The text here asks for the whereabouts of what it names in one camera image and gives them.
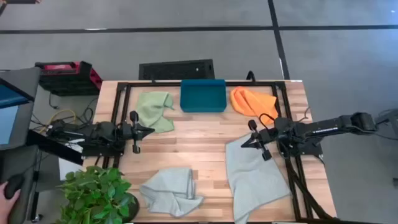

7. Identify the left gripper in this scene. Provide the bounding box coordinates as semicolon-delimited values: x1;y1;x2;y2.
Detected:
123;111;155;154

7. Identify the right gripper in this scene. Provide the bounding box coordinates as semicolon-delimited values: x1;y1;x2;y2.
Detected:
241;119;279;162

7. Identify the green microfiber towel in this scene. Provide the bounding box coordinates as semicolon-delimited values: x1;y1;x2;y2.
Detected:
135;91;175;134

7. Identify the large grey waffle towel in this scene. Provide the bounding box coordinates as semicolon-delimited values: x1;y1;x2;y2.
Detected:
225;133;292;224

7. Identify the orange microfiber towel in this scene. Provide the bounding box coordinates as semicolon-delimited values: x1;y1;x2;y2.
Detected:
229;86;279;126

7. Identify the small grey waffle towel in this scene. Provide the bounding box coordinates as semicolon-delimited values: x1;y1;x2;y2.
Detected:
139;167;205;218

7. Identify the black perforated computer tower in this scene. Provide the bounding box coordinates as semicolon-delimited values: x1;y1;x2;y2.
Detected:
138;58;215;81

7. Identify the teal plastic bin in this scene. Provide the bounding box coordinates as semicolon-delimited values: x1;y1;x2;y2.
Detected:
179;78;228;113

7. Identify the green potted plant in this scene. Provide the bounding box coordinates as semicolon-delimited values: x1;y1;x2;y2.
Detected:
55;166;140;224

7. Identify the white paper sheet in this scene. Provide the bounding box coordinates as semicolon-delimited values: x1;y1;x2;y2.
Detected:
58;138;85;181

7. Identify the red and black toolbox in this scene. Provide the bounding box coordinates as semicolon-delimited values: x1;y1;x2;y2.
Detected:
34;60;103;96

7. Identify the black flat panel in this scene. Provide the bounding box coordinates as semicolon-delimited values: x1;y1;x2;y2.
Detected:
26;129;85;166

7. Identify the grey side desk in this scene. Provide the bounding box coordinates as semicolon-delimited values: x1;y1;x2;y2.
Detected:
0;144;41;224

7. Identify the grey computer monitor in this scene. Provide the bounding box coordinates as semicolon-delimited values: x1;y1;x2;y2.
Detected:
0;67;42;152

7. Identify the grey metal stand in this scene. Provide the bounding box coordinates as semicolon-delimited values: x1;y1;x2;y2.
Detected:
374;108;398;141

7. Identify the black computer mouse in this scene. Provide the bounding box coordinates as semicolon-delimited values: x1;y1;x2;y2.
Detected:
3;174;25;200

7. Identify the person's hand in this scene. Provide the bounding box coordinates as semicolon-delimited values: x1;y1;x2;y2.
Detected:
0;182;21;224

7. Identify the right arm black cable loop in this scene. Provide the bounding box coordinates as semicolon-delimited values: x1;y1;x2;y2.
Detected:
259;113;278;129

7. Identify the black aluminium table frame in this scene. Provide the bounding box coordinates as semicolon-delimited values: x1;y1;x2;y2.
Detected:
101;80;341;223

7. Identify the yellow cable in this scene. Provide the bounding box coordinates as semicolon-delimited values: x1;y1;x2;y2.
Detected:
39;108;77;134

